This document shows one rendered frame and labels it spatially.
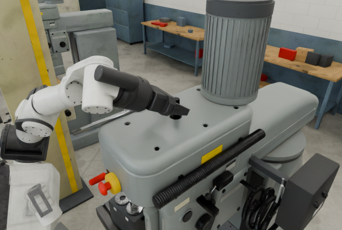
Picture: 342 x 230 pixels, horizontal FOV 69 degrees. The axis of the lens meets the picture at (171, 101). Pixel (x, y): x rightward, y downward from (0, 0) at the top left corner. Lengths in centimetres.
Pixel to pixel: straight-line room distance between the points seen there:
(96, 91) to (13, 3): 176
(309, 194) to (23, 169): 91
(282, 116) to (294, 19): 411
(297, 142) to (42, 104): 109
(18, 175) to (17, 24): 147
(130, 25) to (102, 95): 754
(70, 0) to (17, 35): 696
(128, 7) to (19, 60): 591
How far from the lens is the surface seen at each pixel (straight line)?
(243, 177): 107
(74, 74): 63
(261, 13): 77
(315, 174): 93
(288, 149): 127
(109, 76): 53
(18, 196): 102
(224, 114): 79
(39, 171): 103
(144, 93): 61
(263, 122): 105
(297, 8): 514
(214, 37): 78
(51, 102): 68
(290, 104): 122
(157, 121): 74
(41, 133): 78
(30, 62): 235
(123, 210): 153
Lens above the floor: 230
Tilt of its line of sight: 29 degrees down
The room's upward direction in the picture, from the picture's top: straight up
